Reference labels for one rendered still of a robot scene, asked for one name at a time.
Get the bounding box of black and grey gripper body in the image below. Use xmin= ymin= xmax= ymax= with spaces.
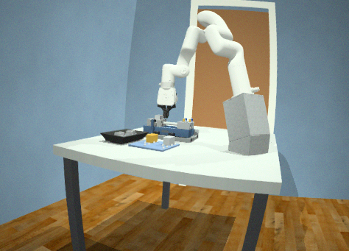
xmin=157 ymin=87 xmax=176 ymax=106

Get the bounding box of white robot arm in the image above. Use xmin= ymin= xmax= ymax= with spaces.
xmin=159 ymin=11 xmax=259 ymax=96

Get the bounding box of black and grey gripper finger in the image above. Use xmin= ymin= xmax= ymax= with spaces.
xmin=165 ymin=103 xmax=176 ymax=119
xmin=158 ymin=105 xmax=166 ymax=118

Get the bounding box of yellow rectangular block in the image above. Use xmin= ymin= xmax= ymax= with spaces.
xmin=146 ymin=133 xmax=158 ymax=143

